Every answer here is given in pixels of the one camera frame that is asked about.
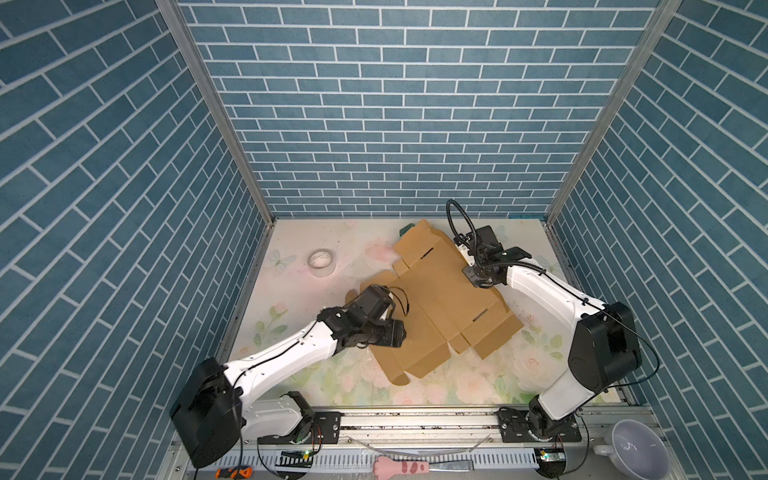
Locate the pink handled knife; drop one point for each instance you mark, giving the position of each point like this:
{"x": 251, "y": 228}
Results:
{"x": 385, "y": 468}

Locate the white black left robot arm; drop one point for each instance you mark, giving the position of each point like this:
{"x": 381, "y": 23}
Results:
{"x": 222, "y": 402}

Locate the clear tape roll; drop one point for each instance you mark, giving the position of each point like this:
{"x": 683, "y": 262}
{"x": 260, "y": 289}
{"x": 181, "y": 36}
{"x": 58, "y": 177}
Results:
{"x": 321, "y": 263}

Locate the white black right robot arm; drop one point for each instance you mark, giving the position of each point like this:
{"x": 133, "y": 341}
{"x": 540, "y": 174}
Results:
{"x": 604, "y": 345}

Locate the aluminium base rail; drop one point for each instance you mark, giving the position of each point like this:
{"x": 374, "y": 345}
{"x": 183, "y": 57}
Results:
{"x": 457, "y": 442}

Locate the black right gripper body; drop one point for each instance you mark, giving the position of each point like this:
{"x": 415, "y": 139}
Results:
{"x": 475, "y": 271}

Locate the dark green flat block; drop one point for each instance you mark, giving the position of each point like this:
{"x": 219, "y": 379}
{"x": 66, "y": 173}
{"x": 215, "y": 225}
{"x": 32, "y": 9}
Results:
{"x": 405, "y": 229}

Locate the orange black screwdriver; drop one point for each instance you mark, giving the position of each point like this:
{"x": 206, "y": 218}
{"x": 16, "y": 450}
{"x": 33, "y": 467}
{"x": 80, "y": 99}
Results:
{"x": 234, "y": 473}

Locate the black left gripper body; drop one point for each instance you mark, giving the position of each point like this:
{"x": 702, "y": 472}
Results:
{"x": 383, "y": 333}

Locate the brown cardboard box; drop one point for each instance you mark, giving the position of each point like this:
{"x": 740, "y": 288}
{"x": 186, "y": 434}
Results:
{"x": 442, "y": 312}

